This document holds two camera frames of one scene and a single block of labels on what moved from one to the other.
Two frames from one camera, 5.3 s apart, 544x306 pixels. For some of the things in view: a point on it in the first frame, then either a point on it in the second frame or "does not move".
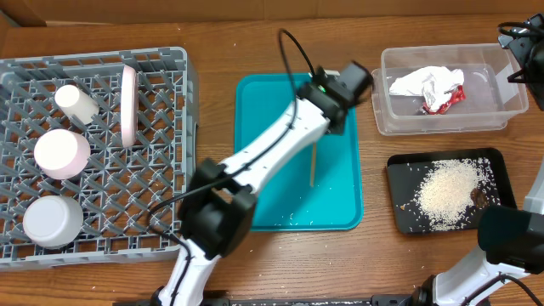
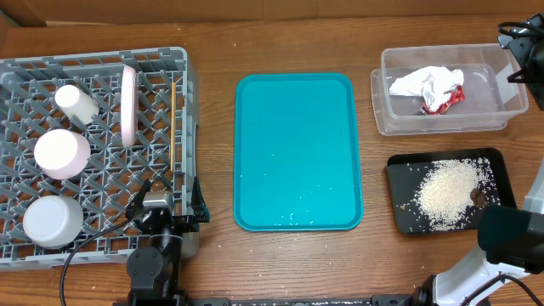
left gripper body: [340, 127] → [183, 223]
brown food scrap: [479, 197] does not move
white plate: [129, 107] does not move
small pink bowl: [61, 154] does not move
